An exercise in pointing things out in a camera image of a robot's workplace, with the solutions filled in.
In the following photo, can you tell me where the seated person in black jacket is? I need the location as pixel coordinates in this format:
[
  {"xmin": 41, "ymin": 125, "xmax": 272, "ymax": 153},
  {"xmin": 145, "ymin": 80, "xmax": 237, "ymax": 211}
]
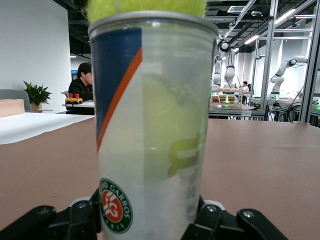
[{"xmin": 68, "ymin": 62, "xmax": 95, "ymax": 102}]

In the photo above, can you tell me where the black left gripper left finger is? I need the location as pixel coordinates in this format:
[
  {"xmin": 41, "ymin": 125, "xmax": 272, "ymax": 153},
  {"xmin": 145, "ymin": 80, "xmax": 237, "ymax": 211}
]
[{"xmin": 0, "ymin": 188, "xmax": 103, "ymax": 240}]

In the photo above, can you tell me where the clear Wilson tennis ball can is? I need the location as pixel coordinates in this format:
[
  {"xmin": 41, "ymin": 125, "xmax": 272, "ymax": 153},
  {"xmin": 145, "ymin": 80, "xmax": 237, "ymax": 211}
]
[{"xmin": 87, "ymin": 10, "xmax": 219, "ymax": 240}]

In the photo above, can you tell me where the white desk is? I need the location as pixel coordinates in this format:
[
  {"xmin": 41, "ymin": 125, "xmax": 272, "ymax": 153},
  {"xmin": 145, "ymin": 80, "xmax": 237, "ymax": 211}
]
[{"xmin": 61, "ymin": 100, "xmax": 96, "ymax": 109}]

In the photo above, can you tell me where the Wilson print tennis ball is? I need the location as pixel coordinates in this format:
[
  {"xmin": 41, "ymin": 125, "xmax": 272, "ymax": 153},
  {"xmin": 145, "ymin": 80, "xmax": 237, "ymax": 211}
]
[{"xmin": 86, "ymin": 0, "xmax": 208, "ymax": 24}]

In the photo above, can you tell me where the green potted plant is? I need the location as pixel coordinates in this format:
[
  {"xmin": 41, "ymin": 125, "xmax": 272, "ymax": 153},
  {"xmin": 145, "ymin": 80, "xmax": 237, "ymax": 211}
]
[{"xmin": 23, "ymin": 80, "xmax": 53, "ymax": 113}]

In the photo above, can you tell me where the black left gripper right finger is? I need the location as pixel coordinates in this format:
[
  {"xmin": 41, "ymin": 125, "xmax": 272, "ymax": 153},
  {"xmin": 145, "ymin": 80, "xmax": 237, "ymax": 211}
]
[{"xmin": 182, "ymin": 196, "xmax": 289, "ymax": 240}]

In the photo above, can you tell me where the aluminium cell frame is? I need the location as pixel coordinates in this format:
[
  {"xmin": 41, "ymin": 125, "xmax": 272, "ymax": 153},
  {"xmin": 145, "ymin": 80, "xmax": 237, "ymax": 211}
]
[{"xmin": 208, "ymin": 0, "xmax": 320, "ymax": 123}]

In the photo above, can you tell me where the grey sofa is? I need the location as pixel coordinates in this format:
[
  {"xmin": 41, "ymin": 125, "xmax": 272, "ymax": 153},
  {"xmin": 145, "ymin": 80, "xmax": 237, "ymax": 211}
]
[{"xmin": 0, "ymin": 89, "xmax": 32, "ymax": 113}]

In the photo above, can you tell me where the Roland Garros print tennis ball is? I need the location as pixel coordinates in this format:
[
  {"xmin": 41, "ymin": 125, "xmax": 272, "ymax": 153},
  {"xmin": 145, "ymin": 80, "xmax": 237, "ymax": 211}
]
[{"xmin": 142, "ymin": 74, "xmax": 182, "ymax": 180}]

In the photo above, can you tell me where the rack with bread rolls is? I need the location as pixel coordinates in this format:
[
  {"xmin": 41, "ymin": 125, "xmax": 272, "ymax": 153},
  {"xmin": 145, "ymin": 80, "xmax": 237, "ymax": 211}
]
[{"xmin": 209, "ymin": 87, "xmax": 244, "ymax": 109}]

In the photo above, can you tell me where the white table cover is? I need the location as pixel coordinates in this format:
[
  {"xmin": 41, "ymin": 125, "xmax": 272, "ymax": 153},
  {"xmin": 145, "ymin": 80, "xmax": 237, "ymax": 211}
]
[{"xmin": 0, "ymin": 111, "xmax": 96, "ymax": 146}]

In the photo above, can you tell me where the yellow device with red buttons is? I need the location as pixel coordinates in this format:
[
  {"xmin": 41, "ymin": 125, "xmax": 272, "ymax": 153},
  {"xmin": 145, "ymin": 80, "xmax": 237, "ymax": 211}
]
[{"xmin": 64, "ymin": 93, "xmax": 84, "ymax": 105}]

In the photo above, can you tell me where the light wooden box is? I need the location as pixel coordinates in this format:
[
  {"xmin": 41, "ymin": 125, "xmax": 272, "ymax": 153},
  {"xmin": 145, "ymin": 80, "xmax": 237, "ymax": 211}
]
[{"xmin": 0, "ymin": 98, "xmax": 26, "ymax": 118}]

